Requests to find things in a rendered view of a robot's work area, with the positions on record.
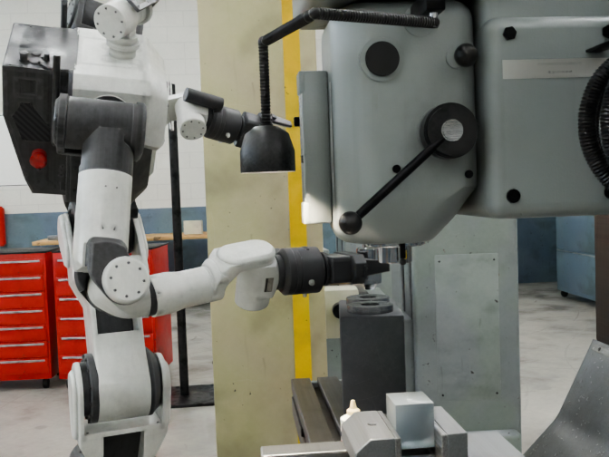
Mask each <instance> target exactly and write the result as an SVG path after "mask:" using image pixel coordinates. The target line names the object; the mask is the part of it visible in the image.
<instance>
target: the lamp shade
mask: <svg viewBox="0 0 609 457"><path fill-rule="evenodd" d="M289 171H295V148H294V146H293V143H292V141H291V138H290V135H289V133H288V132H287V131H285V130H283V129H282V128H280V127H279V126H275V125H274V124H259V126H256V127H254V128H253V129H251V130H250V131H249V132H248V133H246V134H245V136H244V139H243V142H242V146H241V150H240V173H270V172H289Z"/></svg>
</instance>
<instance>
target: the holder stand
mask: <svg viewBox="0 0 609 457"><path fill-rule="evenodd" d="M339 319H340V346H341V372H342V392H343V413H344V414H347V409H349V408H350V404H351V400H355V403H356V407H357V408H358V409H360V412H366V411H382V412H383V413H387V410H386V394H392V393H406V366H405V336H404V316H403V314H402V312H401V310H400V309H399V307H398V305H397V303H396V302H395V300H394V299H393V298H390V297H389V296H387V295H380V294H362V295H353V296H348V297H347V298H346V300H340V301H339Z"/></svg>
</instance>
